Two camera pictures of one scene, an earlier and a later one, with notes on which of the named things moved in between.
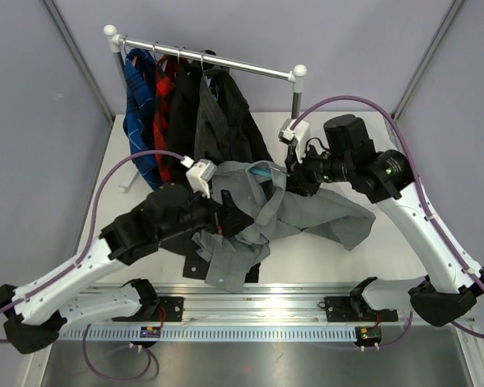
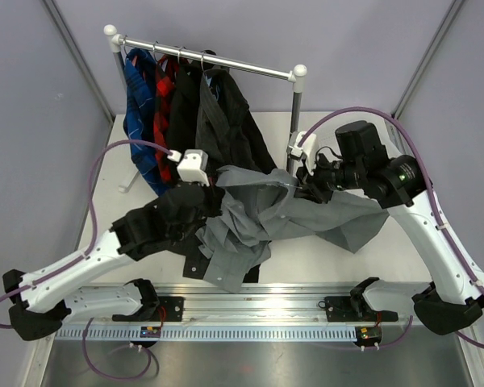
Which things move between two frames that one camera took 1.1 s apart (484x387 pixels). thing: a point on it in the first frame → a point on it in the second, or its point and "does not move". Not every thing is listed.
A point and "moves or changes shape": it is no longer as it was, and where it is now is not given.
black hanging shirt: (187, 75) does not move
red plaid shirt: (164, 84) does not move
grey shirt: (260, 189) moves or changes shape
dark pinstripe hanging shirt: (225, 130) does not move
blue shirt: (139, 113) does not move
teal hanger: (266, 172) → (285, 184)
